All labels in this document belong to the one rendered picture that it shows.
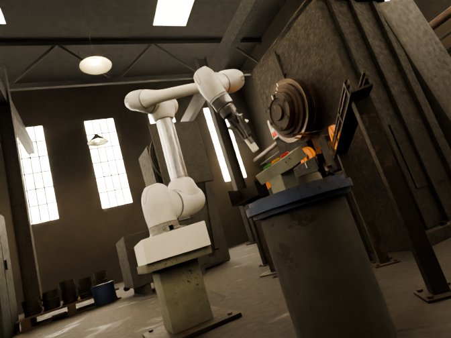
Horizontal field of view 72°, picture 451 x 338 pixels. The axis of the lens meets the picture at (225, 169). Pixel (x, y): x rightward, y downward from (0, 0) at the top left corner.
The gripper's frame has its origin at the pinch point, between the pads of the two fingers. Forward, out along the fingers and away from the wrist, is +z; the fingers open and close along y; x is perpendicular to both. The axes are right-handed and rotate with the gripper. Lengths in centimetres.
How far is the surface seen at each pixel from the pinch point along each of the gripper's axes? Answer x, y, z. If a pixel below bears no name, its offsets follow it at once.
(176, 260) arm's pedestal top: 50, 32, 24
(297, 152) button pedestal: -2.2, -19.4, 14.2
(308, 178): -8.0, -8.2, 26.6
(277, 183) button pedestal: 6.5, -8.3, 20.0
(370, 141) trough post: -12, -42, 25
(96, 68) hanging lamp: -126, 481, -345
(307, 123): -78, 45, 5
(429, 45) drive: -191, 10, 9
